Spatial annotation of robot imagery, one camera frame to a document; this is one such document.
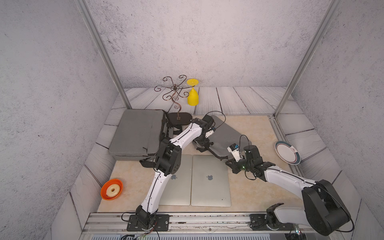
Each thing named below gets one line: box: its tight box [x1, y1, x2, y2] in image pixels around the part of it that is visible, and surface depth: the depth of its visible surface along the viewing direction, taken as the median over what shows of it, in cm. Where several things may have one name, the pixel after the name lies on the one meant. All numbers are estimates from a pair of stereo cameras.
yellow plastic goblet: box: [187, 78, 200, 106], surface depth 102 cm
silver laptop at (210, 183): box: [191, 155, 232, 208], surface depth 88 cm
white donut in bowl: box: [106, 184, 121, 198], surface depth 82 cm
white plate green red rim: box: [274, 140, 301, 166], surface depth 101 cm
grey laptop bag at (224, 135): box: [209, 115, 252, 159], surface depth 96 cm
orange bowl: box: [100, 178, 123, 201], surface depth 82 cm
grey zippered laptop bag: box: [109, 109, 171, 161], surface depth 104 cm
